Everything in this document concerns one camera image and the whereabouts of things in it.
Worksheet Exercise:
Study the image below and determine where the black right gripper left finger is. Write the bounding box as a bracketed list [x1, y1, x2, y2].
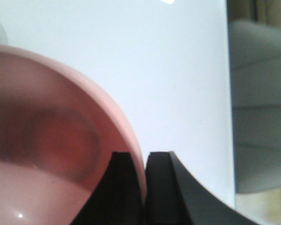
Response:
[71, 152, 143, 225]

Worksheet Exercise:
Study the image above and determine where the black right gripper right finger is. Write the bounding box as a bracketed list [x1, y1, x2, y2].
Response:
[145, 151, 255, 225]

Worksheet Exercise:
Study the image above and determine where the pink plastic bowl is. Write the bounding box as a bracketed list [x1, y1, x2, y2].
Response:
[0, 45, 147, 225]

